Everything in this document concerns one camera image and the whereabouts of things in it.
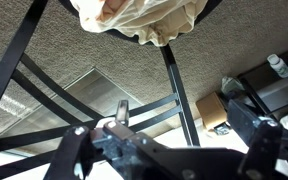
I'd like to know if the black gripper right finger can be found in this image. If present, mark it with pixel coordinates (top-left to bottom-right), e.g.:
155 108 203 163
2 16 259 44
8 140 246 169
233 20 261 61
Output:
227 99 288 180

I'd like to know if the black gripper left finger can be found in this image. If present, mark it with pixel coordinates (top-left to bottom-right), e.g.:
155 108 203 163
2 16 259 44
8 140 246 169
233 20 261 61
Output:
43 99 185 180

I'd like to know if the black metal shelf rack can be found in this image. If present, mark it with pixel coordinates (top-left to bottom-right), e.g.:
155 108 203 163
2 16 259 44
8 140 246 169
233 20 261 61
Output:
237 43 288 124

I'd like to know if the white pill bottle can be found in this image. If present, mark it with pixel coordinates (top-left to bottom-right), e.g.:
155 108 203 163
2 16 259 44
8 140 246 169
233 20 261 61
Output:
266 53 288 79

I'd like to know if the peach printed t-shirt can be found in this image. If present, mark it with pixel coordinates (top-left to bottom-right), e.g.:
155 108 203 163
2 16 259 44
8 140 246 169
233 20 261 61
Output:
69 0 209 48

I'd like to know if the black metal chair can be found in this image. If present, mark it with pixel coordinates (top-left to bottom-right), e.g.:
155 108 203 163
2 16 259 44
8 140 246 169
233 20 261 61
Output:
0 0 224 180

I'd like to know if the white crumpled plastic bag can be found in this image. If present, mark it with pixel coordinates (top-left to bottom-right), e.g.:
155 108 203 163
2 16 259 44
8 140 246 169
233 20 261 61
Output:
220 76 245 97

